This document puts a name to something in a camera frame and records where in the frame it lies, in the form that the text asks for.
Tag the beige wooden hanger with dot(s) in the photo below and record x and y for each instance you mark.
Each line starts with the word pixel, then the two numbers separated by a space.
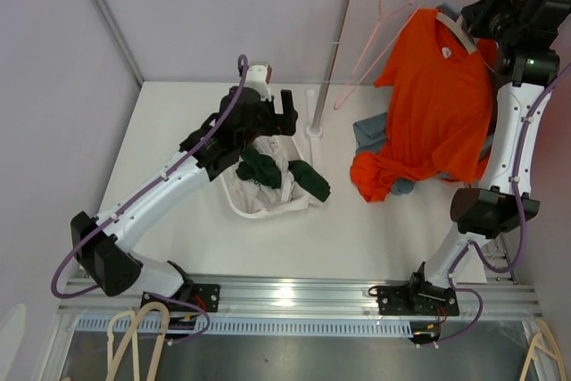
pixel 458 29

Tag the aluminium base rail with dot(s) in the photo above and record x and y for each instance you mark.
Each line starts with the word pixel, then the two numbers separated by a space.
pixel 319 307

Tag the orange t-shirt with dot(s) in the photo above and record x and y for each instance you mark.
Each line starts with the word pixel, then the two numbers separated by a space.
pixel 439 112

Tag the beige hangers lower left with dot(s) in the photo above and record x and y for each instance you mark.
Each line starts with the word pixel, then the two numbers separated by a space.
pixel 130 338

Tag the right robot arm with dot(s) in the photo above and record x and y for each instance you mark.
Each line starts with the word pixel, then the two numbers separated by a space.
pixel 524 31

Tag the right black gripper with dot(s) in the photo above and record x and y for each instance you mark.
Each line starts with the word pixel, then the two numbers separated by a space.
pixel 476 15

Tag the white perforated laundry basket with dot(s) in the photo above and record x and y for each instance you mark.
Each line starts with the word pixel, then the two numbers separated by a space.
pixel 253 200

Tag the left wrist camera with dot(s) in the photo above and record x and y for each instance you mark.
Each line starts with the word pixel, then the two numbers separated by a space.
pixel 257 78

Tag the grey-blue t-shirt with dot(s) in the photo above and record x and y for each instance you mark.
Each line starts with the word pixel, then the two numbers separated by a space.
pixel 370 137

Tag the green and white t-shirt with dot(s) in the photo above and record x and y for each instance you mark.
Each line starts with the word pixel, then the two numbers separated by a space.
pixel 262 168

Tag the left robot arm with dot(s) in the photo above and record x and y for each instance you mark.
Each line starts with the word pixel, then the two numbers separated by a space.
pixel 105 242

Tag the beige hanger lower right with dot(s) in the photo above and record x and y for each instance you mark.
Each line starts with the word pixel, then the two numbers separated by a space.
pixel 543 360

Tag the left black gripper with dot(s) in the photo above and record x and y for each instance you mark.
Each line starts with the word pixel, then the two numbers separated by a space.
pixel 280 125

